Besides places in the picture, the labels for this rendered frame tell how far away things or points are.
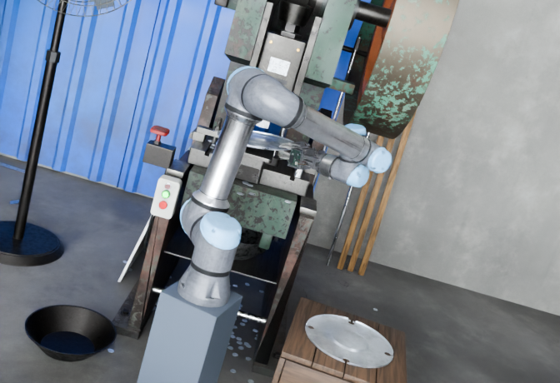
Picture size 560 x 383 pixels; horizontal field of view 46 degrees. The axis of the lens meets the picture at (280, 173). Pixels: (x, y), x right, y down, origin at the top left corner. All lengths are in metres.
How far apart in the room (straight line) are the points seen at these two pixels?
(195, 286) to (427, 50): 0.98
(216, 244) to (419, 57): 0.84
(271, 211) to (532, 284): 2.18
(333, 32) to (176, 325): 1.11
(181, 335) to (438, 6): 1.21
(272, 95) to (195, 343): 0.71
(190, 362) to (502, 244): 2.47
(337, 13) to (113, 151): 1.90
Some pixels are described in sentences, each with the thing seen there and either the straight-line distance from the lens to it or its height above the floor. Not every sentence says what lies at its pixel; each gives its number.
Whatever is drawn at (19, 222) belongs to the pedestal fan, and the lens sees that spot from 2.97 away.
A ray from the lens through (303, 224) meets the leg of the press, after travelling 2.26.
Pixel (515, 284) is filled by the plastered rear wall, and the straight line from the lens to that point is 4.11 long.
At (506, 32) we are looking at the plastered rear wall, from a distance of 3.74.
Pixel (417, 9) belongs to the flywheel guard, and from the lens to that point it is 2.05.
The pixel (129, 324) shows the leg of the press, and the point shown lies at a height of 0.04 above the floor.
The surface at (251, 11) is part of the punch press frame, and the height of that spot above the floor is 1.22.
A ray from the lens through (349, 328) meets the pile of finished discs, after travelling 2.22.
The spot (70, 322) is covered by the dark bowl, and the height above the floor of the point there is 0.02.
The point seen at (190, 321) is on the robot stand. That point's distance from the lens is 1.87.
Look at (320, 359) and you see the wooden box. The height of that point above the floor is 0.35.
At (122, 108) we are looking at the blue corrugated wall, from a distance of 3.75.
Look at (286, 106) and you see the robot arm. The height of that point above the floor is 1.04.
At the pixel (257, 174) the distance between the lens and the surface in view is 2.34.
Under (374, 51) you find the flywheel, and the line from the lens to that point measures 2.72.
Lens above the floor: 1.32
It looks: 15 degrees down
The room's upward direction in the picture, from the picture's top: 17 degrees clockwise
